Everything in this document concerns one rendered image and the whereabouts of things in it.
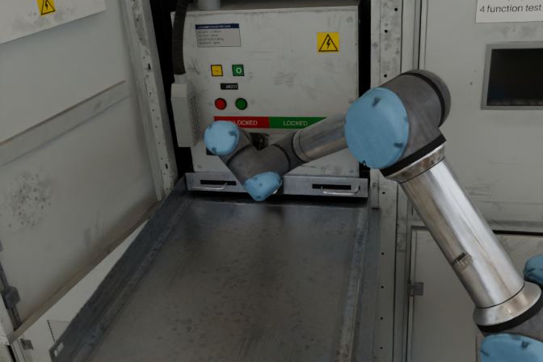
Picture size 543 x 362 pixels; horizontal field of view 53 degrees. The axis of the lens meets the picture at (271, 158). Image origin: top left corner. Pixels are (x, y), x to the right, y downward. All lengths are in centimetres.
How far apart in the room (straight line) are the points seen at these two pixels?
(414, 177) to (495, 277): 20
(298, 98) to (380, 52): 26
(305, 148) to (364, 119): 34
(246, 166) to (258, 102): 38
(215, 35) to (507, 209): 89
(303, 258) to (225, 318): 26
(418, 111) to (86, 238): 92
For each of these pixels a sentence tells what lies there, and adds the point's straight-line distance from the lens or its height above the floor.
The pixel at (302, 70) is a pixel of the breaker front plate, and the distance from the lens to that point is 146.
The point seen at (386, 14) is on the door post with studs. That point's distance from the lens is 136.
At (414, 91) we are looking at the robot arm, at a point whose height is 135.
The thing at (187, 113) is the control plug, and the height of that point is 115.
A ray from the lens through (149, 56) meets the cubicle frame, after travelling 153.
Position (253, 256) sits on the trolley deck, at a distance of 139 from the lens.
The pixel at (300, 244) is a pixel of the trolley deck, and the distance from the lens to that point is 141.
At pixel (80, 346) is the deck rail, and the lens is 125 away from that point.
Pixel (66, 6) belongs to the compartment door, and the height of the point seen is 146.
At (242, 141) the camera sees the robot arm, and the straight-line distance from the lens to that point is 119.
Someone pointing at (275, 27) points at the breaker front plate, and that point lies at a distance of 144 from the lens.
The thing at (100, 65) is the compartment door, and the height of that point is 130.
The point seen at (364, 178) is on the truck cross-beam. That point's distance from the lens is 155.
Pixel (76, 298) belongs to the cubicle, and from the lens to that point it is 208.
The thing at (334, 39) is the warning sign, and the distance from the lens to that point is 143.
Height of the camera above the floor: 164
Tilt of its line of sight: 25 degrees down
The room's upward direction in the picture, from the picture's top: 5 degrees counter-clockwise
